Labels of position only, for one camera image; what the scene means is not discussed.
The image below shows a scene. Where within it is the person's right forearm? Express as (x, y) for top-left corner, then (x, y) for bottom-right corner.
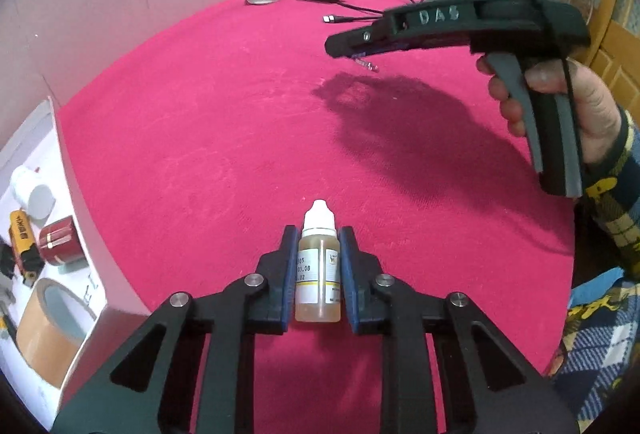
(575, 108), (640, 279)

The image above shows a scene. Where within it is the person's plaid clothing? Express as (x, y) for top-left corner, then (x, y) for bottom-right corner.
(547, 269), (640, 422)

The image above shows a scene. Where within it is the white cardboard box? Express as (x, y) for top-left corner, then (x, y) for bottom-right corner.
(0, 96), (151, 434)

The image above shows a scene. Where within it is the brown packing tape roll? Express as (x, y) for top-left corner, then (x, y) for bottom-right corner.
(15, 278), (98, 387)

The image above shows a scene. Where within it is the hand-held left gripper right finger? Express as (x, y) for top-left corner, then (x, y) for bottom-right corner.
(340, 226), (578, 434)

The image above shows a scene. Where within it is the dropper bottle with yellow liquid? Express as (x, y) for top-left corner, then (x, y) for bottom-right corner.
(294, 199), (345, 325)

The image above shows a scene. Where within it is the person's right hand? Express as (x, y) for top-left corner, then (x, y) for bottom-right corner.
(477, 56), (623, 165)

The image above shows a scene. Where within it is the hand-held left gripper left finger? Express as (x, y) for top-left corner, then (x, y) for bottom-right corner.
(52, 225), (298, 434)

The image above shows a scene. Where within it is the red tablecloth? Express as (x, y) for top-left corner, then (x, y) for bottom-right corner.
(52, 0), (576, 434)

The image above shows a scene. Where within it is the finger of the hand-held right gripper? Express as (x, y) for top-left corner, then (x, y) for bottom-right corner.
(324, 14), (401, 59)

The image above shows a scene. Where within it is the yellow lighter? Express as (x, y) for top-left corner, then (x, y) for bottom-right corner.
(9, 210), (43, 289)

